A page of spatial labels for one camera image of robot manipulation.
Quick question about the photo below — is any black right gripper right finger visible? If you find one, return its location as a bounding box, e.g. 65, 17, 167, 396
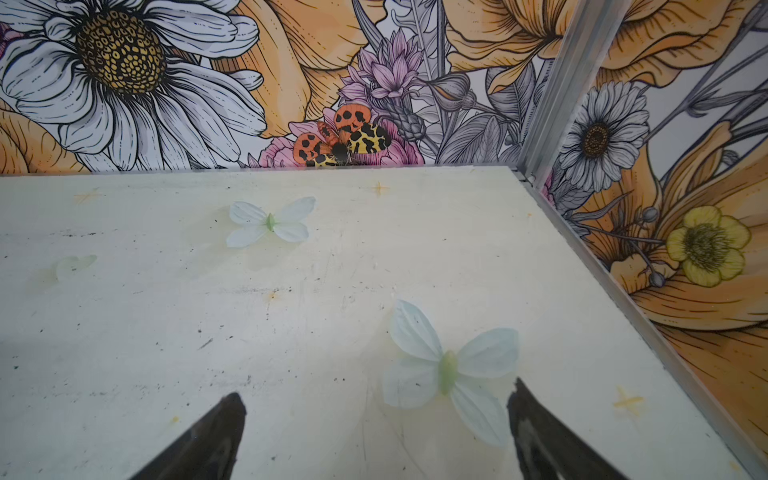
507, 378, 625, 480

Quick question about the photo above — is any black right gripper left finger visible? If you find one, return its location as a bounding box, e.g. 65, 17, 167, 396
131, 392, 247, 480

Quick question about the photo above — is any aluminium corner post right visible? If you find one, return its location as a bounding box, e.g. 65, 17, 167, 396
518, 1, 631, 191

